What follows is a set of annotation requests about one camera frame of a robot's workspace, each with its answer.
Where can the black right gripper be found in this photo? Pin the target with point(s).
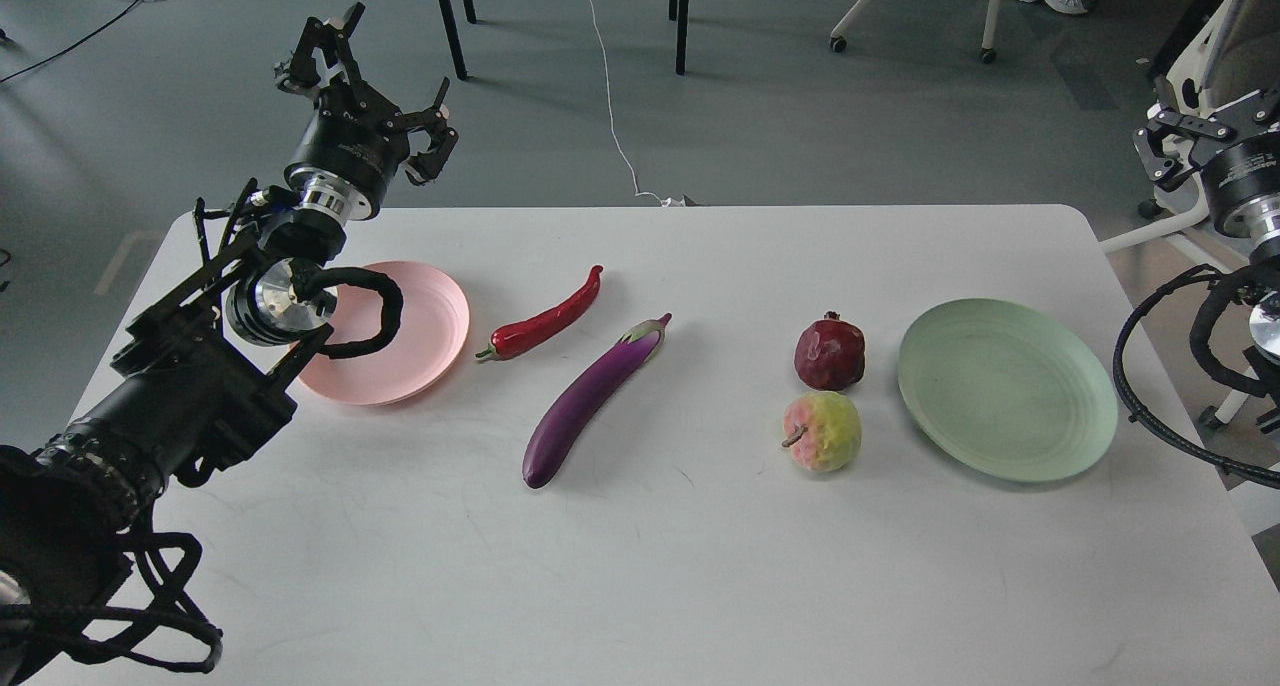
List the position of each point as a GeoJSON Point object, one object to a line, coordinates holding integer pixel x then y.
{"type": "Point", "coordinates": [1241, 183]}

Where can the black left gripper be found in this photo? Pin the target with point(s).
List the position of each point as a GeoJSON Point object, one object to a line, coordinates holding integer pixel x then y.
{"type": "Point", "coordinates": [343, 167]}

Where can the purple eggplant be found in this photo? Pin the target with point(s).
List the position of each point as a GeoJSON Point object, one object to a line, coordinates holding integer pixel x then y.
{"type": "Point", "coordinates": [571, 412]}

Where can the red pomegranate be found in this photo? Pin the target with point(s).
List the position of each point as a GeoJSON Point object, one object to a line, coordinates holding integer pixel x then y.
{"type": "Point", "coordinates": [831, 354]}

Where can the yellow pink apple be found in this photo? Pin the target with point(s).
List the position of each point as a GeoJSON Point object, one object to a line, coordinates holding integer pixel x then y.
{"type": "Point", "coordinates": [822, 431]}

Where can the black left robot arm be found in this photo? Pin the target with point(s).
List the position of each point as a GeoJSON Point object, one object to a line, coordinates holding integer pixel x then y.
{"type": "Point", "coordinates": [205, 379]}

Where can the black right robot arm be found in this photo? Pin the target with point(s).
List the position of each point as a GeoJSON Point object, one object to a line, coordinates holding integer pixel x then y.
{"type": "Point", "coordinates": [1254, 285]}

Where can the white chair at right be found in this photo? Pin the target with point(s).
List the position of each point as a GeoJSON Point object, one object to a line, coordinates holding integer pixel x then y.
{"type": "Point", "coordinates": [1228, 50]}

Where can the black table legs left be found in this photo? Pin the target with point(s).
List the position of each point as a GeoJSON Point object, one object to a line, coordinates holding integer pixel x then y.
{"type": "Point", "coordinates": [452, 33]}

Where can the black table legs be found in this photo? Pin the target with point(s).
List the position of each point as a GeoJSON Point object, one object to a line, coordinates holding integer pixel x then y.
{"type": "Point", "coordinates": [452, 33]}
{"type": "Point", "coordinates": [678, 12]}

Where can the pink plate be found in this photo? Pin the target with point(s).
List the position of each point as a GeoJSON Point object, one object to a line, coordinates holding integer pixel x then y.
{"type": "Point", "coordinates": [435, 320]}

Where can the red chili pepper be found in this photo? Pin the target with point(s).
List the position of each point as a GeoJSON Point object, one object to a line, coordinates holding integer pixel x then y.
{"type": "Point", "coordinates": [518, 338]}

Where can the green plate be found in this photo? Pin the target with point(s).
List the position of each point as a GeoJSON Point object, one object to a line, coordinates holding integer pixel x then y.
{"type": "Point", "coordinates": [1006, 390]}

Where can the black table legs right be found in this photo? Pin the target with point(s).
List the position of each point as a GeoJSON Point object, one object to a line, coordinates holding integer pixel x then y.
{"type": "Point", "coordinates": [678, 12]}

